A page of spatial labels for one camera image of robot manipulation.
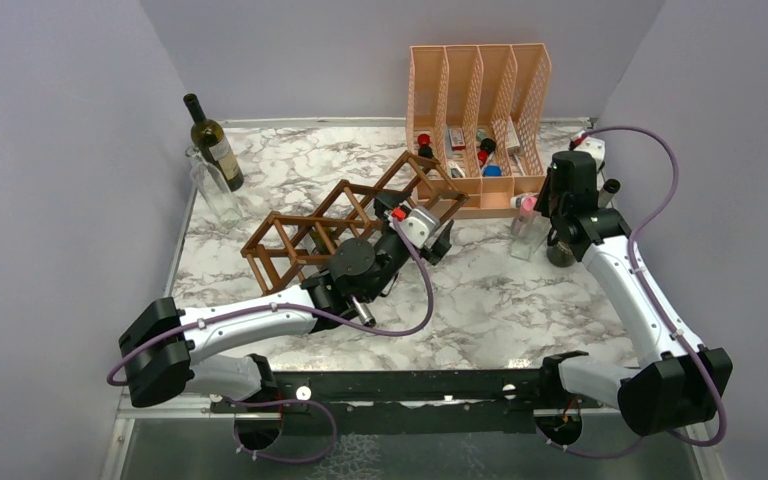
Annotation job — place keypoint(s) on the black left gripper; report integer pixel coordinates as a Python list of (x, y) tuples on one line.
[(438, 246)]

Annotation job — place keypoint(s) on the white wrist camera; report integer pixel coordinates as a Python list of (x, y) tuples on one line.
[(418, 224), (596, 147)]

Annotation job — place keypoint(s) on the red capped small bottle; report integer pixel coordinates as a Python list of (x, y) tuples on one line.
[(424, 143)]

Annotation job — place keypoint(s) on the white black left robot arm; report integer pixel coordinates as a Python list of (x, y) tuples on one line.
[(168, 351)]

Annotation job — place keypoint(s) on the peach plastic file organizer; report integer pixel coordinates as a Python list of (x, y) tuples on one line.
[(481, 105)]

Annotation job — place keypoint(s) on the pink capped small bottle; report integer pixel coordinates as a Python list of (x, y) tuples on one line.
[(525, 211)]

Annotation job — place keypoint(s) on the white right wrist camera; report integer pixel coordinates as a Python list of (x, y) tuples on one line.
[(596, 147)]

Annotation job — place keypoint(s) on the dark green wine bottle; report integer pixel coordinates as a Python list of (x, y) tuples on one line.
[(210, 139)]

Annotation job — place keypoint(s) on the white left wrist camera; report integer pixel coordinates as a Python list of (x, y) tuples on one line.
[(418, 224)]

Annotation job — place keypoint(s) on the green bottle silver cap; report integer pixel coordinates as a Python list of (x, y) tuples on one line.
[(339, 288)]

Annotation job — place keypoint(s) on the blue bottle cap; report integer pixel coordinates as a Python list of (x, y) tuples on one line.
[(491, 171)]

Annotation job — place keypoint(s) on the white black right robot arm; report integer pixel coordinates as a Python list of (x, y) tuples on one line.
[(679, 380)]

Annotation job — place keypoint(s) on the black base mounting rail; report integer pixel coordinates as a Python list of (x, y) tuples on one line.
[(409, 402)]

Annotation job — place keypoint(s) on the clear glass bottle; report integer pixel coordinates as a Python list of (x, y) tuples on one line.
[(531, 237), (210, 184)]

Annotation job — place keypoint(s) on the brown wooden wine rack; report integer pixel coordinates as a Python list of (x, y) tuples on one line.
[(286, 249)]

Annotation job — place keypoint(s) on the green bottle white label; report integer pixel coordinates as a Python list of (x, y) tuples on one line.
[(560, 253)]

